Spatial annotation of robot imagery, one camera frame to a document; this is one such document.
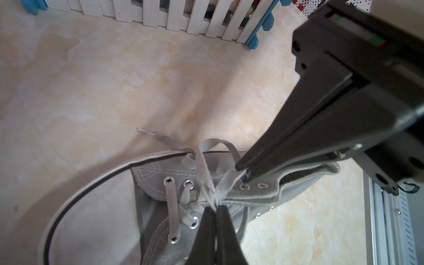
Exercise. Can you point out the aluminium front rail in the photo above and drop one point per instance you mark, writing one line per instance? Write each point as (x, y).
(389, 237)

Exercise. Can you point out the grey canvas sneaker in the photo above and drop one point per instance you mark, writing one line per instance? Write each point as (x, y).
(147, 211)

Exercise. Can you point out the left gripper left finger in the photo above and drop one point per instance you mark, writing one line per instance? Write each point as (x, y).
(203, 250)

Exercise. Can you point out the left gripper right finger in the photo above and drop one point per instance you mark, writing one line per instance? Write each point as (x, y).
(228, 250)

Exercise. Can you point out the white blue toy crib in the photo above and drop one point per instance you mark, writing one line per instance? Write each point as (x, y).
(214, 19)

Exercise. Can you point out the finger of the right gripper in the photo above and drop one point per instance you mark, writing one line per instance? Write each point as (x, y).
(312, 92)
(353, 123)

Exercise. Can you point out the grey shoelace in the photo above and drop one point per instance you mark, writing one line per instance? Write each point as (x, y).
(205, 172)

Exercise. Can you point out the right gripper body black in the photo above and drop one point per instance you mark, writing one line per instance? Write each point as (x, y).
(382, 58)

